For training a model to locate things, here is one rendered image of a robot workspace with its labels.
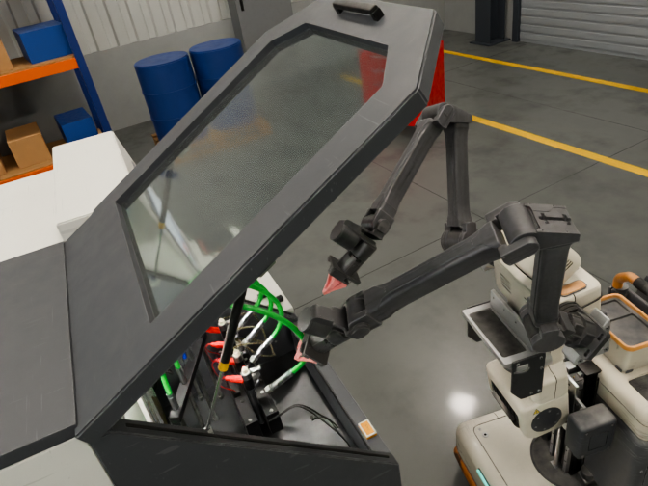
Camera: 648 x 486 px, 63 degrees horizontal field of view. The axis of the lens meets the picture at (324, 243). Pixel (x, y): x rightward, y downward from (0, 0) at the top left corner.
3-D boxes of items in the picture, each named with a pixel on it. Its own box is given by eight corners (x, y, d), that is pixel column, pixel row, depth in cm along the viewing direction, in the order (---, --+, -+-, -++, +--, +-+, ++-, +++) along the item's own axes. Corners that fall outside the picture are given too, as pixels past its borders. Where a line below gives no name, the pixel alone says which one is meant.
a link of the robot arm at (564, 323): (580, 333, 125) (571, 314, 129) (551, 323, 121) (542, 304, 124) (550, 352, 131) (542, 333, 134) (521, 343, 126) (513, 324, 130)
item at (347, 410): (395, 488, 146) (391, 451, 138) (382, 496, 145) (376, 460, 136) (307, 352, 195) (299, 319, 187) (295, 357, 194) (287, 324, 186)
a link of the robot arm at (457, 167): (477, 101, 155) (454, 107, 164) (440, 100, 150) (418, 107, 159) (482, 254, 159) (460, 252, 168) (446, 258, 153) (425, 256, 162)
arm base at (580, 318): (612, 335, 125) (579, 305, 135) (590, 327, 122) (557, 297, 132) (589, 363, 128) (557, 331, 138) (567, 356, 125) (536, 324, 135)
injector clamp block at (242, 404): (288, 444, 159) (278, 410, 151) (256, 459, 156) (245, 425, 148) (253, 371, 186) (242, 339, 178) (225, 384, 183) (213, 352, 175)
